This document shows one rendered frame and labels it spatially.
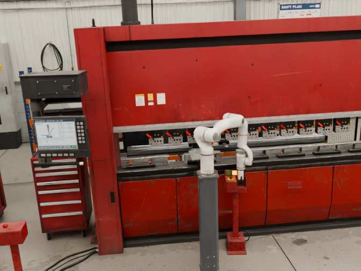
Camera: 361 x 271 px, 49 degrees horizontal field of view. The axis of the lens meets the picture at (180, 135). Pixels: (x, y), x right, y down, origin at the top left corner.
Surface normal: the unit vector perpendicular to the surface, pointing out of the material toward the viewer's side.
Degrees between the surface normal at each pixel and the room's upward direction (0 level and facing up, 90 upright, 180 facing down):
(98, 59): 90
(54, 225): 90
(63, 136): 90
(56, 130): 90
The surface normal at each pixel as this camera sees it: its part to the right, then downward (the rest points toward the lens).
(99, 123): 0.10, 0.28
